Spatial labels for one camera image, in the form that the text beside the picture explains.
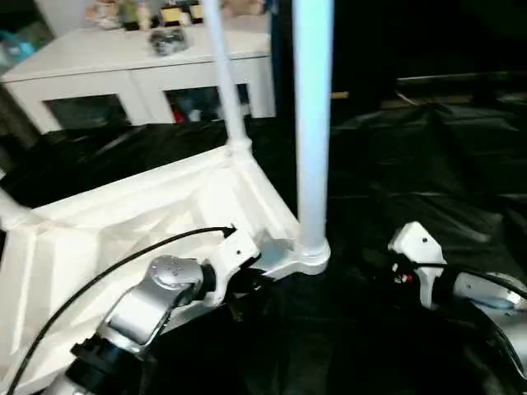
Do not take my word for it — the white plastic table top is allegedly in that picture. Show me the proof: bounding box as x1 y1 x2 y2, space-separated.
0 142 332 395

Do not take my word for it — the dark metal rod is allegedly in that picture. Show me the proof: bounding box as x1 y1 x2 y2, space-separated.
397 72 527 87

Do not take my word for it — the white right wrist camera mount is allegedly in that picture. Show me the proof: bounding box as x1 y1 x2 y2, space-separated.
387 221 449 309

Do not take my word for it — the clear bag of black parts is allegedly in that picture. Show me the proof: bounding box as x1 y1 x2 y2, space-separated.
148 27 189 55

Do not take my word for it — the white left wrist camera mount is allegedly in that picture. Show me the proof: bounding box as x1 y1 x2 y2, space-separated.
205 230 263 309

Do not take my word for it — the black plastic mat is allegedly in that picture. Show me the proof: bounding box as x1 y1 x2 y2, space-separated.
0 98 527 395

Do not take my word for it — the white cabinet with glass doors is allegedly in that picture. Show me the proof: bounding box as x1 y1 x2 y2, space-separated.
2 24 277 135

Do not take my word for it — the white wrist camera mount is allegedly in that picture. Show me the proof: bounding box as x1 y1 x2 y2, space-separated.
387 221 449 309
205 230 263 309

